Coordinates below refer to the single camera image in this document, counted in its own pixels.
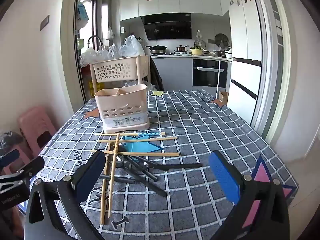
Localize grey wall switch panel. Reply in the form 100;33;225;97
40;15;50;31

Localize yellow packet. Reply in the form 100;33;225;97
86;80;97;98

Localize small cardboard box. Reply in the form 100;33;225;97
218;91;229;106

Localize black bag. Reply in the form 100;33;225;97
0;131;25;150

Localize black built-in oven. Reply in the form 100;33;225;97
192;58;228;87

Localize hanging blue bag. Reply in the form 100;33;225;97
76;1;89;29

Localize round metal strainer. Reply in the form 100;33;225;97
214;33;229;48

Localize pink plastic stool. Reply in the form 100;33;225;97
15;150;34;173
18;106;57;155

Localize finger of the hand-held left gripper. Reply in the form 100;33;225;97
0;149;20;168
0;156;45;180

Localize kitchen faucet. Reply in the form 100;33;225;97
87;36;103;50

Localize pink plastic utensil holder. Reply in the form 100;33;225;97
94;84;150;133

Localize grey checked tablecloth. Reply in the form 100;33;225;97
25;89;299;240

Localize crumpled clear plastic bag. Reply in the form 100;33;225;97
124;80;157;93

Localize black wok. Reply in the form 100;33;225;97
146;44;168;55

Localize dark hanging cloth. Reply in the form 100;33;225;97
149;57;165;92

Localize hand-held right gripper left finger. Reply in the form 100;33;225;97
25;151;107;239

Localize white refrigerator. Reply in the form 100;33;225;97
228;0;263;107

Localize white wall cabinets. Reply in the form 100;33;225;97
119;0;223;22

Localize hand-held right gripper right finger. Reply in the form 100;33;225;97
209;151;290;240

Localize blue-patterned wooden chopstick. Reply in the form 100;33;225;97
94;131;166;137

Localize white pole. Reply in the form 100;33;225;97
216;60;223;98

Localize black range hood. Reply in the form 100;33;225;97
141;13;193;41

